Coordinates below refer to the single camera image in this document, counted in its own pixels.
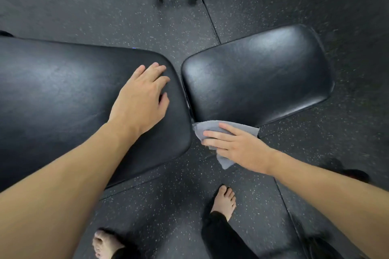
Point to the person's left hand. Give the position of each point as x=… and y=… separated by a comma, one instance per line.
x=139, y=104

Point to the person's right hand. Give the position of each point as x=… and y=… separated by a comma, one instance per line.
x=246, y=152

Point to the grey towel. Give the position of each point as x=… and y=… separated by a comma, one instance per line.
x=212, y=125

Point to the black padded gym bench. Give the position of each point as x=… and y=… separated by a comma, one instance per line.
x=258, y=79

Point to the person's left forearm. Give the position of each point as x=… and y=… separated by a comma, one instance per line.
x=60, y=195

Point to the person's right forearm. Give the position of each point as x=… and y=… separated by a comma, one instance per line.
x=334, y=198

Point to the person's right foot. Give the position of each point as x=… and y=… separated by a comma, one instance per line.
x=225, y=204

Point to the person's foot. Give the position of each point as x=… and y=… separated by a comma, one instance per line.
x=225, y=204
x=104, y=245

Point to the person's left foot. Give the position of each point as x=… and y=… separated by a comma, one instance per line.
x=104, y=245

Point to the black trousers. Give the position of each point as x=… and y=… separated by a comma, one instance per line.
x=222, y=237

